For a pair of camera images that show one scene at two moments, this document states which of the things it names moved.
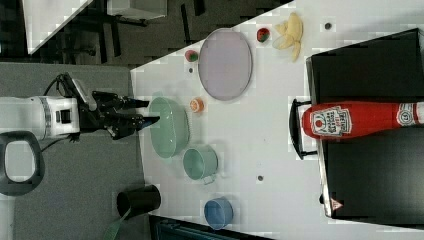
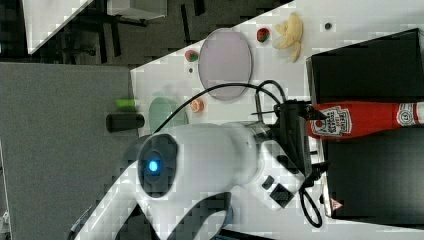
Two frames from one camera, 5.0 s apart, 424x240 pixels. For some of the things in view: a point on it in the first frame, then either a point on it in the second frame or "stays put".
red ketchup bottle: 356,119 stays put
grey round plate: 225,63 stays put
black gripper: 103,113 to 292,117
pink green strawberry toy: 191,55 stays put
